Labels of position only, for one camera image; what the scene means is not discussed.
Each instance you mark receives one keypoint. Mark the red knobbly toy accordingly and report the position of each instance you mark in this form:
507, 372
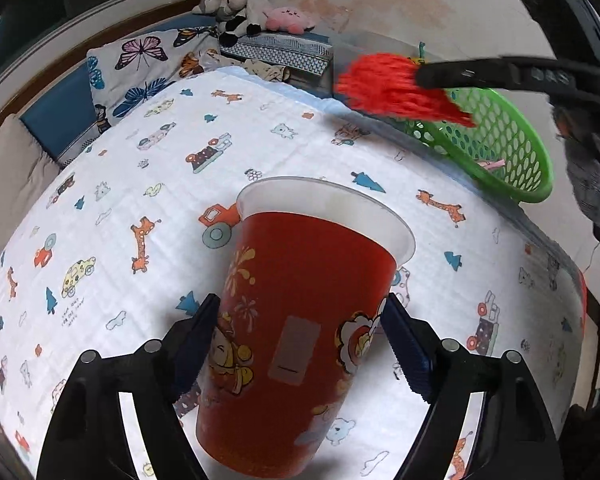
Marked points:
385, 85

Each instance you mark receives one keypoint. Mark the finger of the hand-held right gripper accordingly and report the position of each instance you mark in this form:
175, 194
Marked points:
480, 72

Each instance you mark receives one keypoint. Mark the red cartoon paper cup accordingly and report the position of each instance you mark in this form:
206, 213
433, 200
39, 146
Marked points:
300, 285

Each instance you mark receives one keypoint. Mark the pink plush toy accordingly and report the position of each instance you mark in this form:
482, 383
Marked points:
290, 19

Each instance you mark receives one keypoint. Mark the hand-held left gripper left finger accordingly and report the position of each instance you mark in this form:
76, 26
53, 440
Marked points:
195, 350

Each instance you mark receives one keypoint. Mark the blue white patterned cloth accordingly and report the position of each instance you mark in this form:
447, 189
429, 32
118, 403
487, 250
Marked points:
280, 55

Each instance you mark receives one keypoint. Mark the white cartoon printed blanket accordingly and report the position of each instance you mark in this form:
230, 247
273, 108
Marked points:
130, 170

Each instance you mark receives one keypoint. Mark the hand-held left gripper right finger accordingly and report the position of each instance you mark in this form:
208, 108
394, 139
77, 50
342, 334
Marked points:
405, 345

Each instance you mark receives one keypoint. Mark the beige printed cloth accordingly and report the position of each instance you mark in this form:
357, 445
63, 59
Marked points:
265, 70

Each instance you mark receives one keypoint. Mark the wooden bed headboard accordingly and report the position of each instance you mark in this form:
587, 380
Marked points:
40, 82

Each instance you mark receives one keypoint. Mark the black white cow plush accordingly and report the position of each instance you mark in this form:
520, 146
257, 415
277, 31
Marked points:
242, 10

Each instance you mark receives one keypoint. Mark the dark glass window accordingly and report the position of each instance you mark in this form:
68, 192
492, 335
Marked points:
30, 5

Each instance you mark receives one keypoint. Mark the person's right forearm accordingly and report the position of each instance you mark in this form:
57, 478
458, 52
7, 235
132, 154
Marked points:
590, 170

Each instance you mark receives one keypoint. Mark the blue cushion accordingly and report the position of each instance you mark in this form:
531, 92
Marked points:
55, 125

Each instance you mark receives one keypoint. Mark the beige cushion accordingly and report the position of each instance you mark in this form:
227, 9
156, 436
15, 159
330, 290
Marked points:
10, 175

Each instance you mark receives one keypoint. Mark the butterfly print pillow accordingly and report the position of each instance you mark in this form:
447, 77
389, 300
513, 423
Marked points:
140, 65

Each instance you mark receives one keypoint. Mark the green plastic mesh basket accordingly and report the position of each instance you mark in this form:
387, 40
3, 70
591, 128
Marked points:
510, 140

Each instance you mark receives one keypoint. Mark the grey white plush toy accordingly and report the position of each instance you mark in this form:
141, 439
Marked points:
210, 2

